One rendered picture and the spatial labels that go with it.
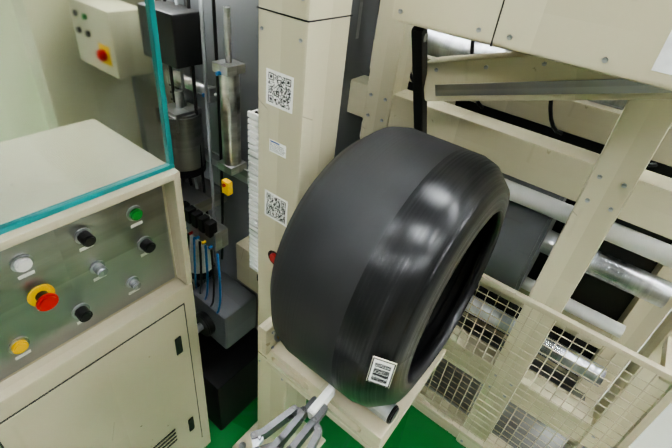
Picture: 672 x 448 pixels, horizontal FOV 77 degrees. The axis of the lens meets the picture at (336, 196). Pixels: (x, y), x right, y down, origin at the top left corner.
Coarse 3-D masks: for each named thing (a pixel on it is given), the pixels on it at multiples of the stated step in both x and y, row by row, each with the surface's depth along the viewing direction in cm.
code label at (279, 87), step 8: (272, 72) 84; (272, 80) 85; (280, 80) 84; (288, 80) 82; (272, 88) 86; (280, 88) 85; (288, 88) 83; (272, 96) 87; (280, 96) 86; (288, 96) 84; (272, 104) 88; (280, 104) 86; (288, 104) 85; (288, 112) 86
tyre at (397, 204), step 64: (384, 128) 87; (320, 192) 76; (384, 192) 72; (448, 192) 70; (320, 256) 72; (384, 256) 67; (448, 256) 68; (320, 320) 72; (384, 320) 66; (448, 320) 106
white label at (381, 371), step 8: (376, 360) 68; (384, 360) 68; (376, 368) 69; (384, 368) 69; (392, 368) 68; (368, 376) 70; (376, 376) 70; (384, 376) 69; (392, 376) 69; (384, 384) 70
